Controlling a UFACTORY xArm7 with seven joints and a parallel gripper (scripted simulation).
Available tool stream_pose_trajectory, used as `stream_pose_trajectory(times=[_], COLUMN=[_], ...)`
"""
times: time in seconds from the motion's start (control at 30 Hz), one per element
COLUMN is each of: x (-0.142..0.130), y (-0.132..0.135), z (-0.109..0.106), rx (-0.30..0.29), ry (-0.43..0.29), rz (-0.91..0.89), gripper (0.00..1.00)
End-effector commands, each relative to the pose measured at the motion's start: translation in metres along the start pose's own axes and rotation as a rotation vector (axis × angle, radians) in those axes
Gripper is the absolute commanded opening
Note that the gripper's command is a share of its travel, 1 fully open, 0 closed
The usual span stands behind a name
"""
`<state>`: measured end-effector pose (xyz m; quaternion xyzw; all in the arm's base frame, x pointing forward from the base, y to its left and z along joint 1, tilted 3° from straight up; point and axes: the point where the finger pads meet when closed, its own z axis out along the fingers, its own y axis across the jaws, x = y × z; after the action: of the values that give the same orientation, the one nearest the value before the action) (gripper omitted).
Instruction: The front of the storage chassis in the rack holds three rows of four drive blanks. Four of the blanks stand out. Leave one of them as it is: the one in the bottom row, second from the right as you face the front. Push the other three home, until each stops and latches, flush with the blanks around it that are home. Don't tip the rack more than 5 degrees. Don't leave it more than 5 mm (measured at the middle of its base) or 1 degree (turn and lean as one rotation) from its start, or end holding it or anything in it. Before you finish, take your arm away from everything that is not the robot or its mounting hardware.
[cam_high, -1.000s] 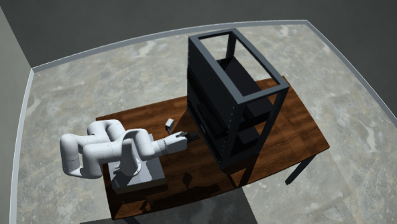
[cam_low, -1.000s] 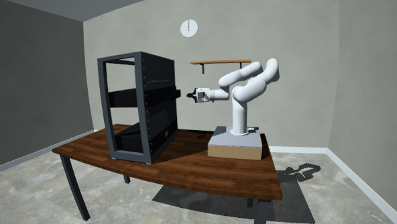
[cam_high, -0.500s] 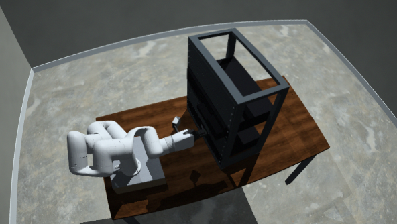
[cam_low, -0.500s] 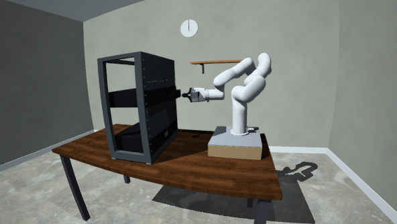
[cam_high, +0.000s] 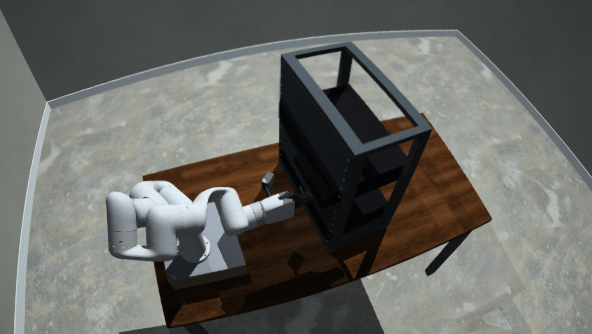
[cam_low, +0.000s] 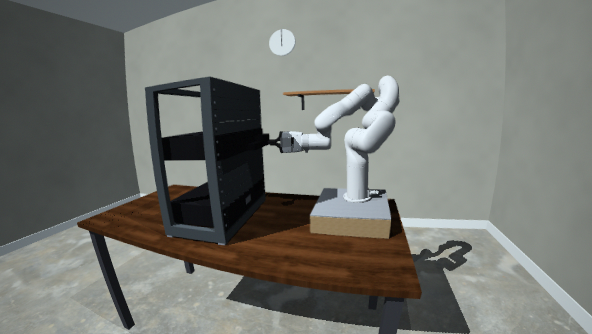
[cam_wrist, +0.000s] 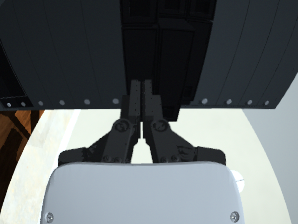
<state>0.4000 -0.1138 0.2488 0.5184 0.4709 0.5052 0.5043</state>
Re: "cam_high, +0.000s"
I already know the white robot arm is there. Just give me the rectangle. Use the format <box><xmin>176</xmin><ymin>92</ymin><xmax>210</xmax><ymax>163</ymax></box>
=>
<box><xmin>106</xmin><ymin>181</ymin><xmax>266</xmax><ymax>263</ymax></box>

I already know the black metal rack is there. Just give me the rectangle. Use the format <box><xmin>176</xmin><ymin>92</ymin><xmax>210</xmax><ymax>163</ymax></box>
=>
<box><xmin>279</xmin><ymin>42</ymin><xmax>433</xmax><ymax>252</ymax></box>

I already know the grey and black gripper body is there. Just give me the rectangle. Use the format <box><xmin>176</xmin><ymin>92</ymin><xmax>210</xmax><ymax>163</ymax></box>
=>
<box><xmin>258</xmin><ymin>191</ymin><xmax>295</xmax><ymax>224</ymax></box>

